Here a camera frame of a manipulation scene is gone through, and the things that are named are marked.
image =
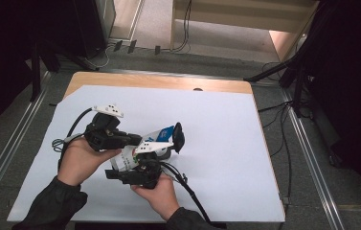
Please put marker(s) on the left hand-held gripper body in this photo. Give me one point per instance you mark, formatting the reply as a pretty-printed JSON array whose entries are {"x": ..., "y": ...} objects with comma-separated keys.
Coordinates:
[{"x": 104, "y": 137}]

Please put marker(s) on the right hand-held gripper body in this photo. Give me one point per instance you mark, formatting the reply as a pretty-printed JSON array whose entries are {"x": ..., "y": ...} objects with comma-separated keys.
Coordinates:
[{"x": 146, "y": 174}]

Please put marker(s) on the blue and white milk carton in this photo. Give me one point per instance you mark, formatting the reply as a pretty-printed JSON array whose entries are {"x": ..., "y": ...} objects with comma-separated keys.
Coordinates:
[{"x": 125, "y": 161}]

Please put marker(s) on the person's right hand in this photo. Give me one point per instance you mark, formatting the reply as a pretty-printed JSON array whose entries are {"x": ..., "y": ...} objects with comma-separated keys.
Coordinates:
[{"x": 162, "y": 198}]

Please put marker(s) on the person's left hand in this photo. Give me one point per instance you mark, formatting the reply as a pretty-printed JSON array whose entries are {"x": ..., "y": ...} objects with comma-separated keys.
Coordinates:
[{"x": 79, "y": 163}]

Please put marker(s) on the white paper sheet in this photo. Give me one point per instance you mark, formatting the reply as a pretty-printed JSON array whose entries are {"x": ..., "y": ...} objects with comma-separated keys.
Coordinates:
[{"x": 216, "y": 143}]

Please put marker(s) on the black table grommet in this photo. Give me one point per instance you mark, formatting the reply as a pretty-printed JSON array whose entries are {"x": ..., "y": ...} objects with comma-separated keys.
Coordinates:
[{"x": 197, "y": 89}]

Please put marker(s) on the black tripod stand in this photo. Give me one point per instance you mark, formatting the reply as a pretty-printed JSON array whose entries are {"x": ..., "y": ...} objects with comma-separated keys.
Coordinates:
[
  {"x": 36, "y": 73},
  {"x": 297, "y": 80}
]

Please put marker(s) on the grey cabinet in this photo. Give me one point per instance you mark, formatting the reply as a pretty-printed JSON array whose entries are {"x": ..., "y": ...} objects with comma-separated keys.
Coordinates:
[{"x": 106, "y": 16}]

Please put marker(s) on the light wooden shelf unit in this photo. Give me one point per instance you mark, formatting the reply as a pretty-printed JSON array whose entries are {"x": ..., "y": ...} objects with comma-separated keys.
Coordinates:
[{"x": 232, "y": 16}]

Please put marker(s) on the metal floor rail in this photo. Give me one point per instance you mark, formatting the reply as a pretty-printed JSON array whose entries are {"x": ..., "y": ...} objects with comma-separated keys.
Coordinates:
[
  {"x": 12, "y": 147},
  {"x": 312, "y": 166}
]

